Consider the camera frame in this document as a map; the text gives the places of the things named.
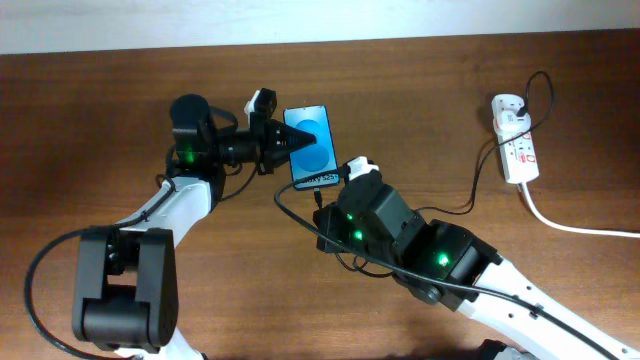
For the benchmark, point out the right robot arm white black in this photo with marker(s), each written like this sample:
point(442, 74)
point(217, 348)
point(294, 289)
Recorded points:
point(443, 263)

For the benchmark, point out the white USB charger plug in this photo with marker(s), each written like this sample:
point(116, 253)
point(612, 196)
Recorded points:
point(509, 123)

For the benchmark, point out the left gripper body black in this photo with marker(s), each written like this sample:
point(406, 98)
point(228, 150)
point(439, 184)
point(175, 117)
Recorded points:
point(260, 141)

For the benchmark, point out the blue screen Galaxy smartphone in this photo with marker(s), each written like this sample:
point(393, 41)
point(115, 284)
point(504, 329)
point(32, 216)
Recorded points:
point(320, 156)

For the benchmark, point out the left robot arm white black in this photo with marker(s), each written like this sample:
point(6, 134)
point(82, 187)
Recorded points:
point(126, 293)

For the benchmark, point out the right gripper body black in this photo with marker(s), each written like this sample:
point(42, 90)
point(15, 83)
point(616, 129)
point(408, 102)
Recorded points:
point(338, 233)

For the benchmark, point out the white power strip red switches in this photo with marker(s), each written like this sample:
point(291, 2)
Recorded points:
point(517, 151)

